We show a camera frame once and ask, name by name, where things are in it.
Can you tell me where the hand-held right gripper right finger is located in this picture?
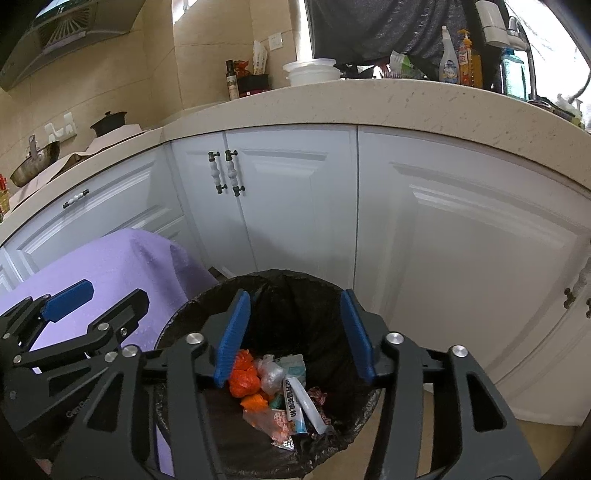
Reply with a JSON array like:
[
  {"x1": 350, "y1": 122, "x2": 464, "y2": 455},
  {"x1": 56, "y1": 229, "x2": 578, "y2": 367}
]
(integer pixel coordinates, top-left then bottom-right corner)
[{"x1": 340, "y1": 289, "x2": 542, "y2": 480}]

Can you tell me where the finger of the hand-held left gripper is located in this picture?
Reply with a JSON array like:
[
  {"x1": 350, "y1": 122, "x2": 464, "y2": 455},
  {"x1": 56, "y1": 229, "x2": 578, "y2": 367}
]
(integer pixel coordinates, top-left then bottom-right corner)
[
  {"x1": 0, "y1": 279, "x2": 95, "y2": 352},
  {"x1": 14, "y1": 289, "x2": 151, "y2": 377}
]

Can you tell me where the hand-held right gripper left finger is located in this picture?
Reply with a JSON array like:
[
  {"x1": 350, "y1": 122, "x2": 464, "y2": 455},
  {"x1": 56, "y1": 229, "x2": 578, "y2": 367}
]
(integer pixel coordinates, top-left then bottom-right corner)
[{"x1": 51, "y1": 289, "x2": 252, "y2": 480}]

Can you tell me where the red plastic bag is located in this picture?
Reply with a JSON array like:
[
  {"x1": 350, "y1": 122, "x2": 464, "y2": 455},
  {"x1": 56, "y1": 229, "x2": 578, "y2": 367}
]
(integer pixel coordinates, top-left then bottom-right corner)
[{"x1": 229, "y1": 349, "x2": 262, "y2": 398}]

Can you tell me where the clear white plastic bag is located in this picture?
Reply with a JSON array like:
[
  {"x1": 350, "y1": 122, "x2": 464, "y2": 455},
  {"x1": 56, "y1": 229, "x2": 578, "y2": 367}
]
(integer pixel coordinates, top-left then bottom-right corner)
[{"x1": 256, "y1": 354, "x2": 284, "y2": 395}]

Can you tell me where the orange plastic bag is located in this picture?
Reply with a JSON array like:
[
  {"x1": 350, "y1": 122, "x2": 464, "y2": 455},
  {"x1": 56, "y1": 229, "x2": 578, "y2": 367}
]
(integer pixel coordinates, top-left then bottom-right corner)
[{"x1": 240, "y1": 392, "x2": 271, "y2": 412}]

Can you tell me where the trash bin with black bag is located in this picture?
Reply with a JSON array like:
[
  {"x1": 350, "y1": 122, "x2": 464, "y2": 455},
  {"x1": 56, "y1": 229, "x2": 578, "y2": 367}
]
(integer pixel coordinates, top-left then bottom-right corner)
[{"x1": 154, "y1": 269, "x2": 384, "y2": 478}]

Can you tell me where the red white striped string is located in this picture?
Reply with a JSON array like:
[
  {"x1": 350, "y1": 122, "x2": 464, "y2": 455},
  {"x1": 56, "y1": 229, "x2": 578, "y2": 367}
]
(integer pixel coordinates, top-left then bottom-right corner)
[{"x1": 307, "y1": 387, "x2": 332, "y2": 426}]

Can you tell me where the long grey powder sachet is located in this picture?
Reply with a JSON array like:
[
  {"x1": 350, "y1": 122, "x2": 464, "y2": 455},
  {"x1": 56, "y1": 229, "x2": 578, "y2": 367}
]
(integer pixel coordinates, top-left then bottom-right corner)
[{"x1": 283, "y1": 376, "x2": 328, "y2": 435}]

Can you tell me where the clear orange-dotted packet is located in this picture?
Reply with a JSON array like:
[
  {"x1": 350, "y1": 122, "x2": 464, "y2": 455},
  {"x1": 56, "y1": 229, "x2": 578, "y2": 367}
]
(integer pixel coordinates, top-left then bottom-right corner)
[{"x1": 242, "y1": 408, "x2": 294, "y2": 442}]

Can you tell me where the purple tablecloth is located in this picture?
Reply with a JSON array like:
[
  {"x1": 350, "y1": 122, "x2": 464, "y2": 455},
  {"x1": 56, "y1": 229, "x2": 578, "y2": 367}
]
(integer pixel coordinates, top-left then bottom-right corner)
[{"x1": 0, "y1": 228, "x2": 220, "y2": 478}]

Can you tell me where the white cabinet door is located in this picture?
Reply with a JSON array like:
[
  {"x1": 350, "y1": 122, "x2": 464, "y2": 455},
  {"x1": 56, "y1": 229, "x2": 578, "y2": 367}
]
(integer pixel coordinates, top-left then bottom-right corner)
[
  {"x1": 499, "y1": 295, "x2": 591, "y2": 425},
  {"x1": 0, "y1": 152, "x2": 185, "y2": 278},
  {"x1": 226, "y1": 127, "x2": 358, "y2": 296},
  {"x1": 355, "y1": 127, "x2": 591, "y2": 411},
  {"x1": 170, "y1": 134, "x2": 242, "y2": 280}
]

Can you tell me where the metal wok pan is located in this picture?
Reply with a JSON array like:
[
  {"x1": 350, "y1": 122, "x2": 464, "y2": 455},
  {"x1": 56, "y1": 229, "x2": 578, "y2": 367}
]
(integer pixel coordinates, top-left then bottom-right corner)
[{"x1": 9, "y1": 135, "x2": 62, "y2": 188}]

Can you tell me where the black cooking pot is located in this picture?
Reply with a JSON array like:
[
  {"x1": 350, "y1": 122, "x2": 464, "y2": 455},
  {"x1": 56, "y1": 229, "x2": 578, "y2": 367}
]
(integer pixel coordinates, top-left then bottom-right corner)
[{"x1": 90, "y1": 111, "x2": 127, "y2": 138}]

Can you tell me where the beige kitchen countertop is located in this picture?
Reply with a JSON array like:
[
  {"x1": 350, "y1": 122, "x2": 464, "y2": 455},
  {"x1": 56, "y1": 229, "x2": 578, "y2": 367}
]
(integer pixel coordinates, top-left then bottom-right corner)
[{"x1": 0, "y1": 76, "x2": 591, "y2": 250}]

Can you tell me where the dark glass bottle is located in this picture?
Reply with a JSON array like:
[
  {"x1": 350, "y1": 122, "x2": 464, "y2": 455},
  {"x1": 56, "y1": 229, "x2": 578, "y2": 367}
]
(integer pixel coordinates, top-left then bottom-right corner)
[{"x1": 225, "y1": 60, "x2": 240, "y2": 101}]

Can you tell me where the black storage container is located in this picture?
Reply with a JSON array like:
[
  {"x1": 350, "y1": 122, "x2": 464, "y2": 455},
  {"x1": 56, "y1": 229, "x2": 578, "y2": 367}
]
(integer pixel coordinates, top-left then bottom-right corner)
[{"x1": 238, "y1": 74, "x2": 271, "y2": 97}]

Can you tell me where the grey range hood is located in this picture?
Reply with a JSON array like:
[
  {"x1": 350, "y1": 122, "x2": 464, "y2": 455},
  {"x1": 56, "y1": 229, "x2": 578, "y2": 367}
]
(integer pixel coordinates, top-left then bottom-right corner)
[{"x1": 0, "y1": 0, "x2": 144, "y2": 90}]

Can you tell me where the white bucket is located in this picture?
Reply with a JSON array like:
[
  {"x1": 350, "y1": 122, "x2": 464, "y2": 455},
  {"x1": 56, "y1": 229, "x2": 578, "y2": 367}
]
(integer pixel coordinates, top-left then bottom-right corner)
[{"x1": 283, "y1": 58, "x2": 345, "y2": 88}]

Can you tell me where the green white package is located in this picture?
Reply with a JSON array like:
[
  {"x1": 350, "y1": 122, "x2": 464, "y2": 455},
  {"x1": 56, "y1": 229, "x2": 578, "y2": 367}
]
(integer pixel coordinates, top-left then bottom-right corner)
[{"x1": 388, "y1": 51, "x2": 423, "y2": 79}]

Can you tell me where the white spray bottle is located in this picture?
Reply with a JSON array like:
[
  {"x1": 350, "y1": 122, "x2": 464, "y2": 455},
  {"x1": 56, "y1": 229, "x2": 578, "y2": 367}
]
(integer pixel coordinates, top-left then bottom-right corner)
[{"x1": 438, "y1": 25, "x2": 460, "y2": 84}]

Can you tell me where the blue liquid bottle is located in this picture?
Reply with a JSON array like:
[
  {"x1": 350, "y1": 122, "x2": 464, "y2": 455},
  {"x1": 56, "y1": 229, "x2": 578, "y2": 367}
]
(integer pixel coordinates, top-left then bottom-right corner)
[{"x1": 501, "y1": 46, "x2": 528, "y2": 101}]

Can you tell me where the dark curtain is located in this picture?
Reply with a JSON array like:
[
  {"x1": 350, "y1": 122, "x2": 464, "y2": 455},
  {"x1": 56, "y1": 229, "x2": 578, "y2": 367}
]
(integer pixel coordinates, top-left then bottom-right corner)
[{"x1": 305, "y1": 0, "x2": 499, "y2": 70}]

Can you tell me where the metal faucet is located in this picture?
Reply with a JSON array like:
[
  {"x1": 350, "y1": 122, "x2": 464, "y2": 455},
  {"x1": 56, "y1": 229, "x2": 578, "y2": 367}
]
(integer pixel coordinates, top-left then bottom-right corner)
[{"x1": 505, "y1": 16, "x2": 539, "y2": 100}]

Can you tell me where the white faucet water filter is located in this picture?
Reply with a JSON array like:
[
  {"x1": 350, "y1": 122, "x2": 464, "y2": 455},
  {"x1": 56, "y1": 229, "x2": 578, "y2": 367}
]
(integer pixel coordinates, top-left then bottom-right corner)
[{"x1": 475, "y1": 0, "x2": 509, "y2": 47}]

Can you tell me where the white double wall socket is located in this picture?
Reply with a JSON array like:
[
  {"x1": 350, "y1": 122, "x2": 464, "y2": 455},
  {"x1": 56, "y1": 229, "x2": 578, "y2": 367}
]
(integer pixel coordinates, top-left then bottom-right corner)
[{"x1": 46, "y1": 112, "x2": 77, "y2": 141}]

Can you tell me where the white window frame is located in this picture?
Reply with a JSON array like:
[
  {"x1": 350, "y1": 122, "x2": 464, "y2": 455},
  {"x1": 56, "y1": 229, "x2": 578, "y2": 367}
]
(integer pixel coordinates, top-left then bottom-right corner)
[{"x1": 290, "y1": 0, "x2": 311, "y2": 63}]

